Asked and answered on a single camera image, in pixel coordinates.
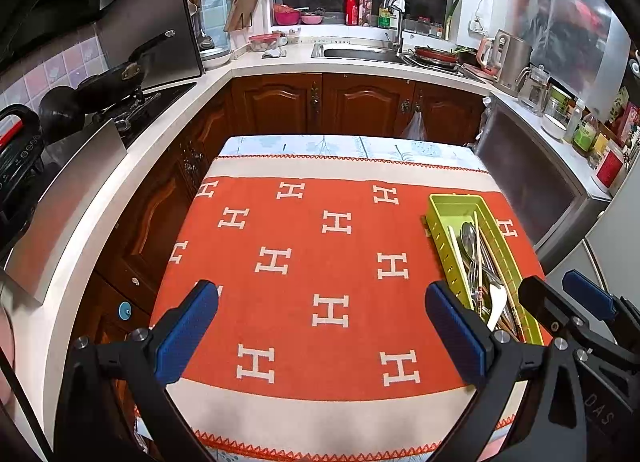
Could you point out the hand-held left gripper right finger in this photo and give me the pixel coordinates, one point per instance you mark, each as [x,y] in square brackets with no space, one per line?
[455,334]

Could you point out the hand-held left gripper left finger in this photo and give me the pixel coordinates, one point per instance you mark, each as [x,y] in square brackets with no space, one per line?
[187,329]

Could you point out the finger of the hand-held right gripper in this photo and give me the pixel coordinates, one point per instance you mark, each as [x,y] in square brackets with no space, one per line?
[545,304]
[590,292]

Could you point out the brown chopstick patterned end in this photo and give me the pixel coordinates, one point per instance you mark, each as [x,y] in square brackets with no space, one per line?
[519,327]

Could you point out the white ceramic spoon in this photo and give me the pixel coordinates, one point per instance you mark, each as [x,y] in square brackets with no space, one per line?
[496,299]

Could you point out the silver metal chopstick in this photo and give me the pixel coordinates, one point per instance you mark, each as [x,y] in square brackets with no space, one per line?
[495,267]

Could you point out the large metal spoon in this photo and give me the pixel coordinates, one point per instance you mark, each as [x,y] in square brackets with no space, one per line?
[468,239]

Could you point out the green plastic utensil tray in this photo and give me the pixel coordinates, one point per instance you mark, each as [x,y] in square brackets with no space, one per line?
[445,209]

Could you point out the grey refrigerator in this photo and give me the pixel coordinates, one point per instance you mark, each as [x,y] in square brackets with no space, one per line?
[615,242]

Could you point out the blue round sticker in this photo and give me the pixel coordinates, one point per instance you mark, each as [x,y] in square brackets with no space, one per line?
[124,311]

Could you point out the orange patterned blanket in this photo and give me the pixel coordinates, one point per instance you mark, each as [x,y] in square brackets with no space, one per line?
[280,322]

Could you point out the stainless steel appliance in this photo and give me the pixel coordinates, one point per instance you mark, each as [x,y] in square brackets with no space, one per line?
[530,182]

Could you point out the red and white canister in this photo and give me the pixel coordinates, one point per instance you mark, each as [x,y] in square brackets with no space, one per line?
[609,167]

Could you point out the yellow jar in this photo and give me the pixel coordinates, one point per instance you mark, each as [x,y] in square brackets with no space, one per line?
[598,145]

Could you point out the green label bottle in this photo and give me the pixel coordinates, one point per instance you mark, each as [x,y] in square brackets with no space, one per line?
[585,135]

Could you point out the white bowl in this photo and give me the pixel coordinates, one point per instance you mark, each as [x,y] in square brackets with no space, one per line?
[554,125]

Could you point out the stainless steel splash guard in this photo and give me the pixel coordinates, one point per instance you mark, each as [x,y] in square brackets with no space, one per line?
[70,202]
[150,32]

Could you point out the pile of colourful packets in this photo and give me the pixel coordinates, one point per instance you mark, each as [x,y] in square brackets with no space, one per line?
[627,122]

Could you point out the glass jar green label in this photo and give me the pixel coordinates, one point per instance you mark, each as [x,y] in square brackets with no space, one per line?
[557,102]

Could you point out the glass pitcher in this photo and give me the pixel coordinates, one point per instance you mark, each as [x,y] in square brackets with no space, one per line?
[532,90]

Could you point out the clear plastic bag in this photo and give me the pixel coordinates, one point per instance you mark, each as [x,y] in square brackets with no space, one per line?
[414,128]

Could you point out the blue patterned tablecloth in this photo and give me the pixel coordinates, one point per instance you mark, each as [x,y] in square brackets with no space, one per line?
[310,145]

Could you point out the gas stove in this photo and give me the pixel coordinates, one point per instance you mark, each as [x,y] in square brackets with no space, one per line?
[160,97]

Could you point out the black pressure cooker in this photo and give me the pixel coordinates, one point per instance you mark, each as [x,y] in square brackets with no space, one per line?
[20,162]

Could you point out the stainless steel kettle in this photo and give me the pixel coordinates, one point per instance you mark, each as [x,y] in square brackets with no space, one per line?
[512,62]

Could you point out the wooden kitchen cabinets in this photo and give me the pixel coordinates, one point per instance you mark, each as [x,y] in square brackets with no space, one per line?
[280,102]

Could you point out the black round pot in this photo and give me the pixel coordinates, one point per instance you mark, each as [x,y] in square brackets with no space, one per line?
[60,110]

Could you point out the black wok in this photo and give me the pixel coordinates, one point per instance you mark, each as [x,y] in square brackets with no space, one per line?
[115,82]

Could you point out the clear plastic sheet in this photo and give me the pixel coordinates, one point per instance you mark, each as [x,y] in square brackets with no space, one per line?
[575,27]

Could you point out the white round pot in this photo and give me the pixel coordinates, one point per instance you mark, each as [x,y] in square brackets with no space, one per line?
[216,57]

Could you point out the red pan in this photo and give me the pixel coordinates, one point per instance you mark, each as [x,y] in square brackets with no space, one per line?
[435,53]

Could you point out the plastic food container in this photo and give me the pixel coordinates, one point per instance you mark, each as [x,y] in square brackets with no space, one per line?
[264,42]

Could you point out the stainless steel sink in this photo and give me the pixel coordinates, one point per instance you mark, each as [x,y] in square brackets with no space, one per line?
[357,53]

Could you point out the green onion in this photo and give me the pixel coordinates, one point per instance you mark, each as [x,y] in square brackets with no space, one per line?
[449,22]

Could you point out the row of glass spice jars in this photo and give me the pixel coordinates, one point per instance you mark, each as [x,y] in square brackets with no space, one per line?
[422,26]

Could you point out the metal faucet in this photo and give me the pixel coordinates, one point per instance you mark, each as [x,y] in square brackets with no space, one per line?
[397,27]

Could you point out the green dish soap bottle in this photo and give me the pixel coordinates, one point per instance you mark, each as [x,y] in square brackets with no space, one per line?
[384,18]

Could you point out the large pink bowl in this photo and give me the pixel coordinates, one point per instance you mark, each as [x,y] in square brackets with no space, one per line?
[286,16]

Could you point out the wooden cutting board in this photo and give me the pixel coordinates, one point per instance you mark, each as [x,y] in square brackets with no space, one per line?
[242,5]

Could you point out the small pink bowl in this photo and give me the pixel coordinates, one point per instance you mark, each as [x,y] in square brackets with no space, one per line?
[311,18]

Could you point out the pink pump bottle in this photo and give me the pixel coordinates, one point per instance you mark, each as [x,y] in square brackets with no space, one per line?
[366,7]

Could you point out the red bottle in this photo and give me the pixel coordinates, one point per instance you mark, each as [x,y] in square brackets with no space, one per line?
[352,5]

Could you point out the white wall outlet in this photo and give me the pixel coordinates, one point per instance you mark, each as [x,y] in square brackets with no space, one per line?
[477,25]

